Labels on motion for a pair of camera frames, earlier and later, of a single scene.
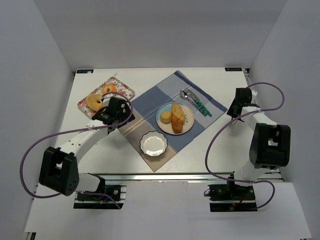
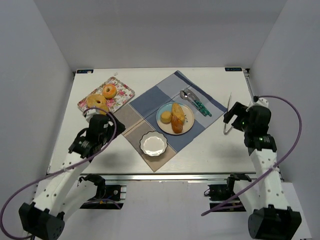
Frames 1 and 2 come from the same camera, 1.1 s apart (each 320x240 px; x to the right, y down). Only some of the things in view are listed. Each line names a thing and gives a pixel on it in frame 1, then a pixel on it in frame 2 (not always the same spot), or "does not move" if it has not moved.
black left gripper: (100, 116) -> (116, 127)
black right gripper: (235, 110) -> (236, 111)
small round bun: (165, 117) does not move
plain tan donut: (94, 102) does not move
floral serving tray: (121, 88) does not move
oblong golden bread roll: (177, 111) does not move
